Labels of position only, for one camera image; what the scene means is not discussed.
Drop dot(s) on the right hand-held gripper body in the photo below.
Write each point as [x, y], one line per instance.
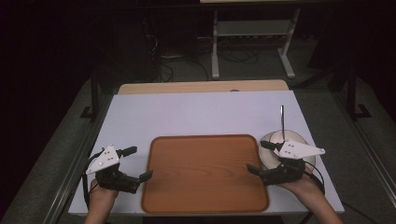
[297, 151]

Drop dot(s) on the black metal stand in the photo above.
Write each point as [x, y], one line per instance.
[353, 96]
[94, 96]

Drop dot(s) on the person's left hand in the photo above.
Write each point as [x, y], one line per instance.
[102, 194]

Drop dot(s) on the light wooden table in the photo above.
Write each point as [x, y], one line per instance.
[202, 87]

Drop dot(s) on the white metal desk frame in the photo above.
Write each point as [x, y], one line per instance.
[255, 28]

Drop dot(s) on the metal utensil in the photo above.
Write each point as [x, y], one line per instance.
[282, 121]

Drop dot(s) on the brown wooden tray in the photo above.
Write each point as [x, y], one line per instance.
[202, 174]

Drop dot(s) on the person's right hand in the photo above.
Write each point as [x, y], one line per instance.
[303, 187]

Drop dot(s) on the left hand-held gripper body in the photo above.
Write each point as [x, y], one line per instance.
[104, 160]

